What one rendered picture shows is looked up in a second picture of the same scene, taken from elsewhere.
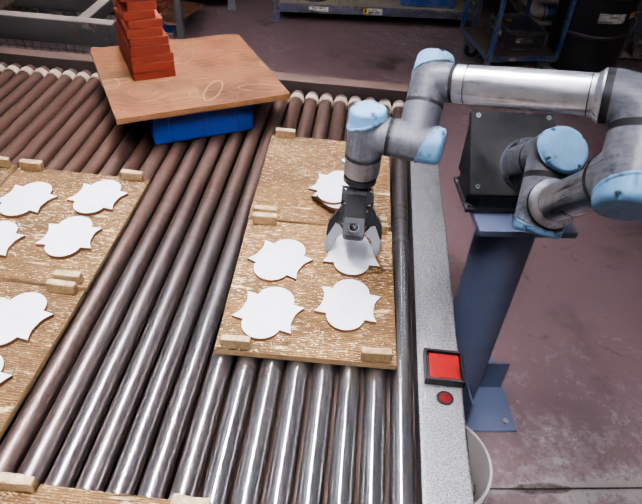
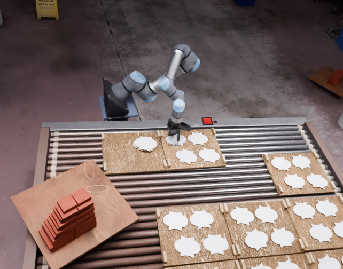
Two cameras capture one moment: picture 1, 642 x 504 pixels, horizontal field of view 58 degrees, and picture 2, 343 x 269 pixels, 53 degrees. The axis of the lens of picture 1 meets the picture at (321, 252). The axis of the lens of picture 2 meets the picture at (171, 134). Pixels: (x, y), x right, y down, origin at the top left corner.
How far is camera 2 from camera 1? 2.40 m
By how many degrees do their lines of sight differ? 73
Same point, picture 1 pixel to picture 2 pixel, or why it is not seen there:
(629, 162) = (195, 58)
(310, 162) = (123, 157)
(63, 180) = (168, 240)
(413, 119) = (180, 94)
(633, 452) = not seen: hidden behind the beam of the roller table
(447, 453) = (228, 121)
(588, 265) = (34, 121)
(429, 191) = (127, 123)
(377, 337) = (205, 132)
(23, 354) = (250, 207)
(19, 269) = (222, 227)
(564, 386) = not seen: hidden behind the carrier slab
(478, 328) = not seen: hidden behind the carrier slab
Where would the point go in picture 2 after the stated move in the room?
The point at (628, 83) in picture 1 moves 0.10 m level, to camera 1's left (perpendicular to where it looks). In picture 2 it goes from (183, 48) to (186, 56)
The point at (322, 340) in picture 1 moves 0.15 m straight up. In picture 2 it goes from (212, 143) to (217, 128)
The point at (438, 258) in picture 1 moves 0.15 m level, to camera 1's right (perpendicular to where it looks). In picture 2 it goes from (164, 121) to (161, 108)
